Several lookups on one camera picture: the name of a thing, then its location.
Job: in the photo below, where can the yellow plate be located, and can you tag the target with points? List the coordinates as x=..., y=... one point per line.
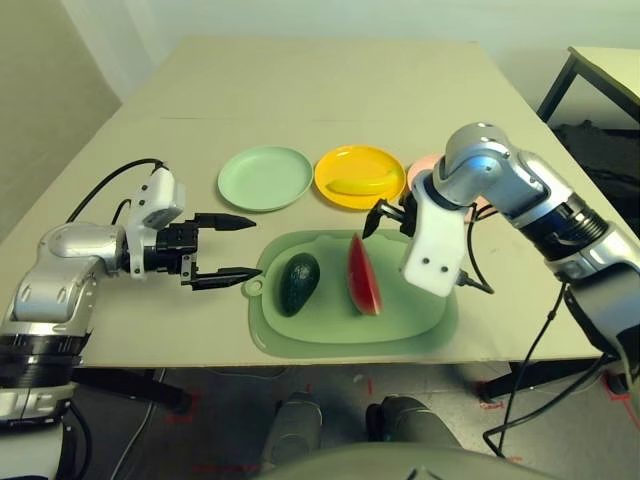
x=350, y=161

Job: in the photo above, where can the grey robot torso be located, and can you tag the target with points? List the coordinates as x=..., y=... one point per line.
x=400, y=467

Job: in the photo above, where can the beige side table black frame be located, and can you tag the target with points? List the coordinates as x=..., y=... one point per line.
x=610, y=70

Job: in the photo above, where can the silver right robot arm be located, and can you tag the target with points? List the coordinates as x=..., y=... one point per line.
x=530, y=185

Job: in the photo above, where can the grey robot foot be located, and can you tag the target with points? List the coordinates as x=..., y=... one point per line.
x=295, y=425
x=410, y=420

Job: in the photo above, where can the grey left robot foot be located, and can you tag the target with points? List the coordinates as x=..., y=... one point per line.
x=295, y=425

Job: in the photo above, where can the grey right robot foot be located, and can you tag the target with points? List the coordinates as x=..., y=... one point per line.
x=410, y=420

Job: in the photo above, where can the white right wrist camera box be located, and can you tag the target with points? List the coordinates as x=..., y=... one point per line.
x=435, y=250

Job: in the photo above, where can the green cutting board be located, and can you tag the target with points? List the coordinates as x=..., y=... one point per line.
x=325, y=327

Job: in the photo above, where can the mint green plate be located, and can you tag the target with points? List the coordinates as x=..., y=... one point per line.
x=265, y=177

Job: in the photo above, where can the dark green toy avocado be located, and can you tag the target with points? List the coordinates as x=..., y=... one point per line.
x=299, y=282

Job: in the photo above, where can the red toy watermelon slice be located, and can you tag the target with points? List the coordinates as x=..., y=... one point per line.
x=362, y=280

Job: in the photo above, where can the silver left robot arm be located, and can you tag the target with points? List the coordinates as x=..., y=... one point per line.
x=55, y=260

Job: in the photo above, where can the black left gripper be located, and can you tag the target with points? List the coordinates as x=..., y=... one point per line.
x=172, y=247

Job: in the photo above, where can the yellow toy banana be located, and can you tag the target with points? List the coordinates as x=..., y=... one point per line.
x=360, y=187

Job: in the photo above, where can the pink plate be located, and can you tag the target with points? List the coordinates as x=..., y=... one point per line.
x=422, y=167

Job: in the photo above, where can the black table base bar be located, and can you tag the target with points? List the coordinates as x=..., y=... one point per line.
x=540, y=380
x=140, y=387

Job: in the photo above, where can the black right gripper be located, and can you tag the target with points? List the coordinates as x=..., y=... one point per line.
x=409, y=205

